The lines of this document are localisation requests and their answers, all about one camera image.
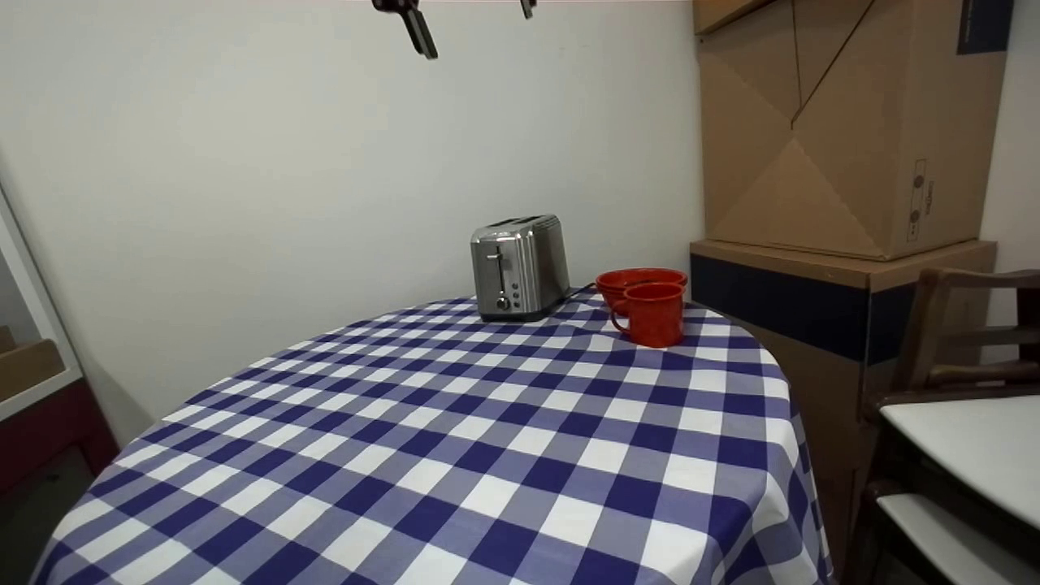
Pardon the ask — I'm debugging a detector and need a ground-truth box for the silver two-slot toaster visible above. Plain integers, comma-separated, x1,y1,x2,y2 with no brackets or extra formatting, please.
468,211,573,326

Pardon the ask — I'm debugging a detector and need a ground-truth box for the red mug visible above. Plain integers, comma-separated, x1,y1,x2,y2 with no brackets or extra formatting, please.
609,278,688,352

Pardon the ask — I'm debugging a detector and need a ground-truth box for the large plain cardboard box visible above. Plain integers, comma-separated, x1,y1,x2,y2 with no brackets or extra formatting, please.
693,0,1014,262

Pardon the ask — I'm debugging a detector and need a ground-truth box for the cardboard box with blue band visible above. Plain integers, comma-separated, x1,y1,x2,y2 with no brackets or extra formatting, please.
688,238,1002,544

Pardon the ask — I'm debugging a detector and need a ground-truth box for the blue white checkered tablecloth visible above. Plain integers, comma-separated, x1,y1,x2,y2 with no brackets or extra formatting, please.
29,289,837,585

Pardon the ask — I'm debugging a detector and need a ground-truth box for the white framed panel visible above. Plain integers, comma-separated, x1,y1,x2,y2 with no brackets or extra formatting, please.
0,187,89,428

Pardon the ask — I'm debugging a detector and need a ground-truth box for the dark wooden chair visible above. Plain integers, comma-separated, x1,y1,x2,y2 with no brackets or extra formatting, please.
860,266,1040,415

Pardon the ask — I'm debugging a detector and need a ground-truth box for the dark red cabinet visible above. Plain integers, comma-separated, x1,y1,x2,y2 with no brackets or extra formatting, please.
0,373,121,504

